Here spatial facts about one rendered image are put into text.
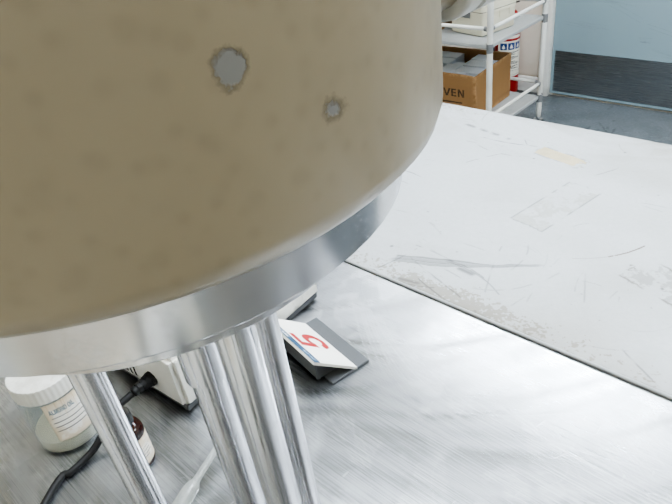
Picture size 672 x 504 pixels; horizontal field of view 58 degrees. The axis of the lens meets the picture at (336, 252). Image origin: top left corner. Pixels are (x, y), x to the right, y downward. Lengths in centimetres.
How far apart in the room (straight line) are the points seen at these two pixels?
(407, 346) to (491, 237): 22
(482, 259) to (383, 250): 12
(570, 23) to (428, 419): 313
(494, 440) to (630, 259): 30
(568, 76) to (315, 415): 320
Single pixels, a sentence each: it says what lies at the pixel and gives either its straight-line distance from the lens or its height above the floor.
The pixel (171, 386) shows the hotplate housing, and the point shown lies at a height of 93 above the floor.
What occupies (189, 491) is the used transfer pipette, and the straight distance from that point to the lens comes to 53.
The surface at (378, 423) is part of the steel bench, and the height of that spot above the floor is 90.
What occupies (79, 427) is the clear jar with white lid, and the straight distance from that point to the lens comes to 61.
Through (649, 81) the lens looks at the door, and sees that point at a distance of 349.
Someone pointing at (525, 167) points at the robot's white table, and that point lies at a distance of 94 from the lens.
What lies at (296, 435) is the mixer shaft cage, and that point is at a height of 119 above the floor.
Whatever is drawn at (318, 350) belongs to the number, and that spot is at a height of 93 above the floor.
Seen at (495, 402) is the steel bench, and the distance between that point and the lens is 57.
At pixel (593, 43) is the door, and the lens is 353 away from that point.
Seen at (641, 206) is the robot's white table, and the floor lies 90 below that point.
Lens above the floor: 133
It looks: 34 degrees down
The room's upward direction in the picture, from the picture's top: 9 degrees counter-clockwise
